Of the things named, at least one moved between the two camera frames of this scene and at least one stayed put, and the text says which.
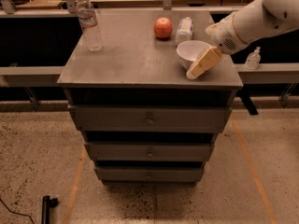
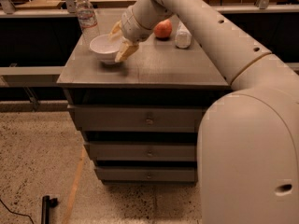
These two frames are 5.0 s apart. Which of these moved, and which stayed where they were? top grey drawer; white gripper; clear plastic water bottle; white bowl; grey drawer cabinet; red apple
Moved: white bowl; white gripper
Stayed: top grey drawer; clear plastic water bottle; red apple; grey drawer cabinet
